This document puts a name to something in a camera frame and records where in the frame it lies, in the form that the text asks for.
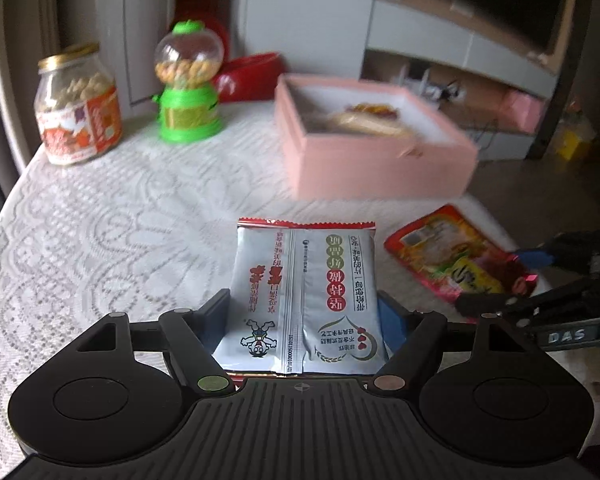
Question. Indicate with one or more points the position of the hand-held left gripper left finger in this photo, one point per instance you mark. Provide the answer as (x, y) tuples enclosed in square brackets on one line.
[(215, 320)]

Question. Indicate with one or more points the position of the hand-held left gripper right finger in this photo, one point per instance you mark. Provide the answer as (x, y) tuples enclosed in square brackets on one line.
[(392, 321)]

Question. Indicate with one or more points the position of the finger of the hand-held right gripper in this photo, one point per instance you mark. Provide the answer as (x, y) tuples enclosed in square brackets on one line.
[(535, 257), (485, 306)]

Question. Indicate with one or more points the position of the red and yellow snack packet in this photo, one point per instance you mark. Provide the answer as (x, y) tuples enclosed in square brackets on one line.
[(445, 250)]

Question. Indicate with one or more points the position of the red and silver cracker packet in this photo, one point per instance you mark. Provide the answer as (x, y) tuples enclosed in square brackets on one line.
[(300, 300)]

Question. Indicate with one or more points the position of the pink cardboard box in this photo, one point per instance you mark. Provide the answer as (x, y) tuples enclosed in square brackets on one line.
[(380, 170)]

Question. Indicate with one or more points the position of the clear bread packet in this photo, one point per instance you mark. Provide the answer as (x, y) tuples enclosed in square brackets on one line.
[(370, 124)]

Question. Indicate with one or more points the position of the yellow box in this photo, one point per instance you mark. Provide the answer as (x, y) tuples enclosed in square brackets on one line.
[(572, 135)]

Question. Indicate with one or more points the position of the white lace tablecloth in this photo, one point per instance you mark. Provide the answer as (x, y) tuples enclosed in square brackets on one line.
[(130, 220)]

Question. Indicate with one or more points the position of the pink storage box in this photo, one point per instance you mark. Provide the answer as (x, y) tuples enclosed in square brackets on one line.
[(522, 110)]

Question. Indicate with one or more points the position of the white router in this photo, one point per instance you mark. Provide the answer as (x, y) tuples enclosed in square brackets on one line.
[(442, 87)]

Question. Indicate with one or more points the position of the green candy dispenser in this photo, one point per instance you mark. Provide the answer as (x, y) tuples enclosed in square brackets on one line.
[(187, 105)]

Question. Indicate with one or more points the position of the white and wood cabinet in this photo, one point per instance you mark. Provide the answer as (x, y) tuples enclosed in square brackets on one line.
[(420, 45)]

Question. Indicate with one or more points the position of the red pot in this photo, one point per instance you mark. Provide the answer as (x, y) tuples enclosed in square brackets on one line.
[(250, 75)]

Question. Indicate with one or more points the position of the glass jar with gold lid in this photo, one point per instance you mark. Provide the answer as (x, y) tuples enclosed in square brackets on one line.
[(77, 110)]

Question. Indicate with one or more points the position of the grey curtain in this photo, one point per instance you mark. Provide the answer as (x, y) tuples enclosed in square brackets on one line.
[(25, 35)]

